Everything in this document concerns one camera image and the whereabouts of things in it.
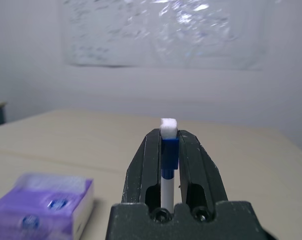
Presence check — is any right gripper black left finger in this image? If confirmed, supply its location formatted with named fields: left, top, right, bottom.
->
left=122, top=128, right=164, bottom=211

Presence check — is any glossy white wall sheet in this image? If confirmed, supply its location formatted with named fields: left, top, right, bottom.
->
left=62, top=0, right=264, bottom=71

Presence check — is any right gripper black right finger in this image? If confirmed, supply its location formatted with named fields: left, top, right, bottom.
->
left=175, top=129, right=229, bottom=214

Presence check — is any purple tissue box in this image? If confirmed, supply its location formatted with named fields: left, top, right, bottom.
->
left=0, top=172, right=95, bottom=240

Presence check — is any white marker blue cap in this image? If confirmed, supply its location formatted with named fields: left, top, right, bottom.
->
left=160, top=118, right=179, bottom=208

